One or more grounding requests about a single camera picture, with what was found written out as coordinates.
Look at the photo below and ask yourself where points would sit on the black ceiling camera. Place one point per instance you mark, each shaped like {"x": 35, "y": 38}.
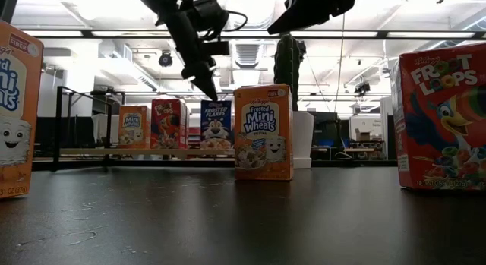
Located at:
{"x": 165, "y": 59}

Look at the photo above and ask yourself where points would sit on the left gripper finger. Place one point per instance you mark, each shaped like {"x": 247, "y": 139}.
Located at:
{"x": 207, "y": 86}

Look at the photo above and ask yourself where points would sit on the silver ceiling air duct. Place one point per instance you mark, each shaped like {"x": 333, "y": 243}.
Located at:
{"x": 247, "y": 54}

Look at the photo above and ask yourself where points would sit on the green cactus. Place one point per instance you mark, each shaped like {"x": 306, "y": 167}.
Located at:
{"x": 286, "y": 60}

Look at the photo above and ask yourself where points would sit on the red Froot Loops cereal box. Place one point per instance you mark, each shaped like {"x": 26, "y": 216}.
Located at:
{"x": 440, "y": 120}
{"x": 167, "y": 124}

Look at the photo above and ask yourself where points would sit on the black table mat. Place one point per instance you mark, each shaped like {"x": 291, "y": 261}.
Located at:
{"x": 243, "y": 219}

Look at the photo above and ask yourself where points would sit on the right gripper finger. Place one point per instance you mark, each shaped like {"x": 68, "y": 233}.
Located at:
{"x": 298, "y": 16}

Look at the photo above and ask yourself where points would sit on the orange Mini Wheats cereal box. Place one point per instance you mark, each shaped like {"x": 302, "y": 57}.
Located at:
{"x": 264, "y": 132}
{"x": 19, "y": 113}
{"x": 133, "y": 126}

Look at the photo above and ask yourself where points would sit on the blue Frosted Flakes cereal box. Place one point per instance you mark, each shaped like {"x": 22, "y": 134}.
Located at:
{"x": 215, "y": 124}

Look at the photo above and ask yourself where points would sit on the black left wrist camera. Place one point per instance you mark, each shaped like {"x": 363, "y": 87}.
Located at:
{"x": 218, "y": 48}

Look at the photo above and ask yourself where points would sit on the black metal shelf frame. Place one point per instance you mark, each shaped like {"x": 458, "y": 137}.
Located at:
{"x": 57, "y": 124}

